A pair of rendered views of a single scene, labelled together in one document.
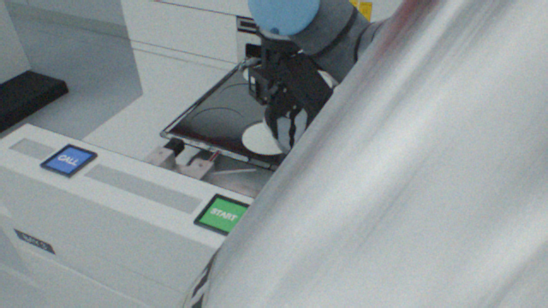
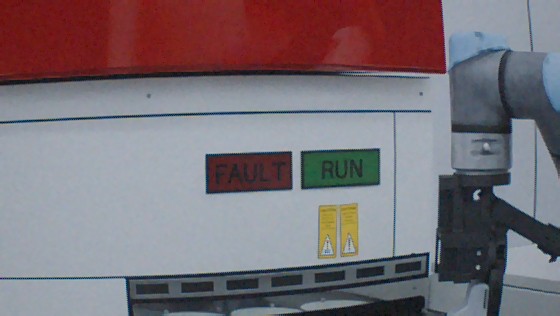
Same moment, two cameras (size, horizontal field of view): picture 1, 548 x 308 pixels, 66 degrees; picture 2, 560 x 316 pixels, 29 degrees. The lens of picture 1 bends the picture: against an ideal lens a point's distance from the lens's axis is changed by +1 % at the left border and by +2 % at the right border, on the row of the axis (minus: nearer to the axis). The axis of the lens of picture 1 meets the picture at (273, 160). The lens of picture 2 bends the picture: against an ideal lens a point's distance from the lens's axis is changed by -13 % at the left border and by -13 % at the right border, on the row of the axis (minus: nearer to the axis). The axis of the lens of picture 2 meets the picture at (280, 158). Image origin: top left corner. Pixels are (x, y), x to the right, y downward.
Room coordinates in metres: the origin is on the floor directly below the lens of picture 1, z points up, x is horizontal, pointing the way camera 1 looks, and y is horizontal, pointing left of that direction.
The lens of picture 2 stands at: (-0.01, 1.11, 1.20)
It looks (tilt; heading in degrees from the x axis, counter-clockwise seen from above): 3 degrees down; 308
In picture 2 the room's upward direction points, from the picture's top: 1 degrees counter-clockwise
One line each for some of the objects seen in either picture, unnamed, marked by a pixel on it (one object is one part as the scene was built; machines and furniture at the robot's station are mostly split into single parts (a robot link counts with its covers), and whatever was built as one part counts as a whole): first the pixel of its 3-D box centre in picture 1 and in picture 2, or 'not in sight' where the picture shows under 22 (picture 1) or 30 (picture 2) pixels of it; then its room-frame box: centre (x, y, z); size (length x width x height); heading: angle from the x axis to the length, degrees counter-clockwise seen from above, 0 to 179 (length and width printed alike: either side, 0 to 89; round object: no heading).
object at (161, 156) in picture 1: (152, 167); not in sight; (0.53, 0.20, 0.89); 0.08 x 0.03 x 0.03; 155
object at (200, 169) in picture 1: (193, 180); not in sight; (0.50, 0.13, 0.89); 0.08 x 0.03 x 0.03; 155
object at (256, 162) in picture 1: (249, 160); not in sight; (0.55, 0.04, 0.90); 0.38 x 0.01 x 0.01; 65
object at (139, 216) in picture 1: (153, 222); not in sight; (0.41, 0.18, 0.89); 0.55 x 0.09 x 0.14; 65
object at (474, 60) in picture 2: not in sight; (483, 81); (0.57, -0.02, 1.21); 0.09 x 0.08 x 0.11; 177
